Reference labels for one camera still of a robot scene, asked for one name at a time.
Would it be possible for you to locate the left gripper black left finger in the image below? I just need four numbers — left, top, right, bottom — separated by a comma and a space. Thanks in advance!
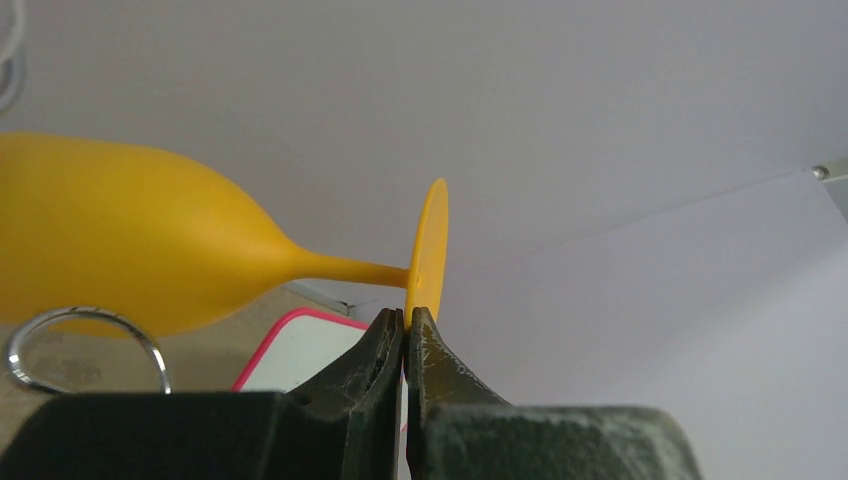
1, 309, 405, 479

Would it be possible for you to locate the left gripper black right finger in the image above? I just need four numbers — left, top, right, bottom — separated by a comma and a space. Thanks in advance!
405, 308, 702, 479

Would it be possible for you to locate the orange plastic wine glass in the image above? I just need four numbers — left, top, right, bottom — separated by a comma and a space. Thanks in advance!
1, 132, 449, 337

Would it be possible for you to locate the clear tumbler glass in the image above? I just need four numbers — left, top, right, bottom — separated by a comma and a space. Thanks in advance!
1, 0, 28, 114

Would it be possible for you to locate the pink framed whiteboard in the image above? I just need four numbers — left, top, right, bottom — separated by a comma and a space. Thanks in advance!
231, 307, 368, 393

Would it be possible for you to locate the silver wire wine glass rack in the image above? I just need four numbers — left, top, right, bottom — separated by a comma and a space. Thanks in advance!
3, 306, 173, 395

